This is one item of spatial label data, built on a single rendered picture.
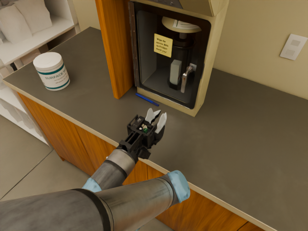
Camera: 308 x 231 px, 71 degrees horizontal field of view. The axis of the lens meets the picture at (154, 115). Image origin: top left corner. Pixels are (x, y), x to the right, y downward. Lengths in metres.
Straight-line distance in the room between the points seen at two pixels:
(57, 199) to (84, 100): 0.89
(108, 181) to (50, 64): 0.73
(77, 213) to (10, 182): 1.95
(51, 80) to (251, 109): 0.98
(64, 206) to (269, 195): 0.76
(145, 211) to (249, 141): 0.69
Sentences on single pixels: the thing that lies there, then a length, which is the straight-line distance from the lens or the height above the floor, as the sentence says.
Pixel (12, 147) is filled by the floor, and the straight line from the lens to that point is 2.40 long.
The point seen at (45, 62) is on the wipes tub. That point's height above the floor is 1.09.
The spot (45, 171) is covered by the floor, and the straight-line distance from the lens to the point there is 2.10.
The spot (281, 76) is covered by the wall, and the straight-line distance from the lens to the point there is 1.29.
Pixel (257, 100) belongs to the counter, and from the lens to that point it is 1.18.
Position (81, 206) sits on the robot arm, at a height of 1.46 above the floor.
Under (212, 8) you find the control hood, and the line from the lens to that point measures 0.66.
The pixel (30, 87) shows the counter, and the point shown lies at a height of 0.94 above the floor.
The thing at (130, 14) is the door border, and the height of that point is 1.34.
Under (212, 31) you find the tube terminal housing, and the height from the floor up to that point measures 1.36.
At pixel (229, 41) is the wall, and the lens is 1.25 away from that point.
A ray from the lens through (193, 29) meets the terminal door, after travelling 0.76.
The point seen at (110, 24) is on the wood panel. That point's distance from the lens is 0.88.
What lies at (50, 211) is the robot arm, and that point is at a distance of 0.25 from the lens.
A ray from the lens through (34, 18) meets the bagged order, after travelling 1.82.
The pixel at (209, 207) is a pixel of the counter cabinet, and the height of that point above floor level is 0.76.
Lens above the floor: 1.70
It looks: 49 degrees down
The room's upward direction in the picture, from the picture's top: straight up
